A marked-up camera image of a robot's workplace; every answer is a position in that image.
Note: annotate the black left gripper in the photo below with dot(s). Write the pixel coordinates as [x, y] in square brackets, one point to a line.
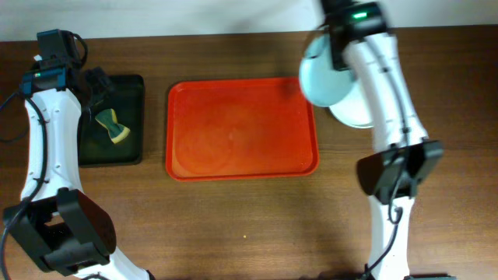
[98, 82]

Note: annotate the yellow green scrub sponge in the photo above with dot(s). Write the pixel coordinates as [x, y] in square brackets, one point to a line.
[116, 131]

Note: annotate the light blue plate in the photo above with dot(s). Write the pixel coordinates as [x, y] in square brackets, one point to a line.
[320, 83]

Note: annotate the white plate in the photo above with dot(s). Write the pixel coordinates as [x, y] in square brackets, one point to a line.
[352, 110]

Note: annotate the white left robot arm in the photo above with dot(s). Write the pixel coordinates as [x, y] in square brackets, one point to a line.
[55, 223]

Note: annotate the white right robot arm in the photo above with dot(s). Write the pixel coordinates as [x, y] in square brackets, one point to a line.
[404, 155]

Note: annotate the black plastic tray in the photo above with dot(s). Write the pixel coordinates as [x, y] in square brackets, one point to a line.
[95, 147]

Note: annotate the red plastic tray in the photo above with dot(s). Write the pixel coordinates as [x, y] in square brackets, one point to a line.
[239, 129]

